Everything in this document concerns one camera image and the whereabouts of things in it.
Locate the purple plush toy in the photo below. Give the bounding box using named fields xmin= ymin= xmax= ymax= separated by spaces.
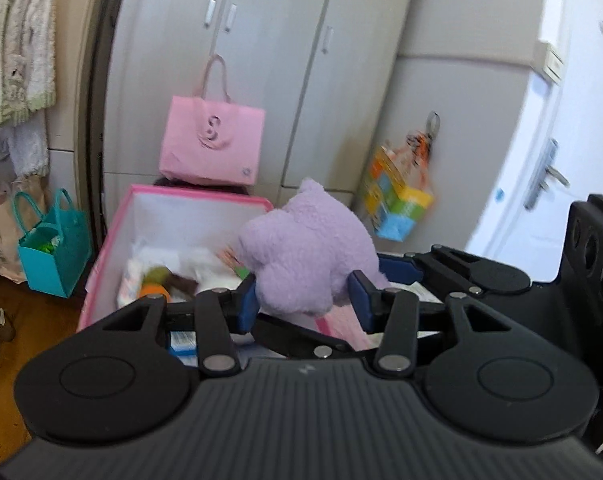
xmin=233 ymin=178 xmax=390 ymax=316

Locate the teal shopping bag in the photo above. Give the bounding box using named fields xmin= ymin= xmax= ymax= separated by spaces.
xmin=13 ymin=188 xmax=92 ymax=298

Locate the cream green knit cardigan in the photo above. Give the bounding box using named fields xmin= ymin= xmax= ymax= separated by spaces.
xmin=0 ymin=0 xmax=56 ymax=125

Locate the white tissue pack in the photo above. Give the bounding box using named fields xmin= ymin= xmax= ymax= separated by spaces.
xmin=116 ymin=258 xmax=144 ymax=309

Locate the white door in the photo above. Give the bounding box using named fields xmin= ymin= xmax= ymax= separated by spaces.
xmin=466 ymin=0 xmax=603 ymax=281

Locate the pink storage box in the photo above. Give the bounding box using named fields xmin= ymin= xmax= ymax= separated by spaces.
xmin=79 ymin=185 xmax=367 ymax=349

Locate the grey wardrobe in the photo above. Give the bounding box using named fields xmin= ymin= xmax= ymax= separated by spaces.
xmin=103 ymin=0 xmax=410 ymax=211

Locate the green plush ball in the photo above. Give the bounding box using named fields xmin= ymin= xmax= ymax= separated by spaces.
xmin=142 ymin=266 xmax=171 ymax=286

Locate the colourful paper gift bag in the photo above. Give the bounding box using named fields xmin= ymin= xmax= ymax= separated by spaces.
xmin=363 ymin=145 xmax=435 ymax=242

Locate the pink paper shopping bag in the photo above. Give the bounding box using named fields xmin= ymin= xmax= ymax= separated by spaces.
xmin=159 ymin=54 xmax=266 ymax=186

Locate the silver door handle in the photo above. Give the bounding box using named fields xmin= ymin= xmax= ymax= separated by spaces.
xmin=524 ymin=139 xmax=569 ymax=211

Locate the brown paper bag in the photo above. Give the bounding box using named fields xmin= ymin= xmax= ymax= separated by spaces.
xmin=0 ymin=176 xmax=46 ymax=284

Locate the white brown plush toy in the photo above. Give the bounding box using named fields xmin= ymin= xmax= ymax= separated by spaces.
xmin=168 ymin=247 xmax=242 ymax=296

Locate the orange plush ball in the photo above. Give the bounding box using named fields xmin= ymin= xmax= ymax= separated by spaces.
xmin=138 ymin=283 xmax=171 ymax=302

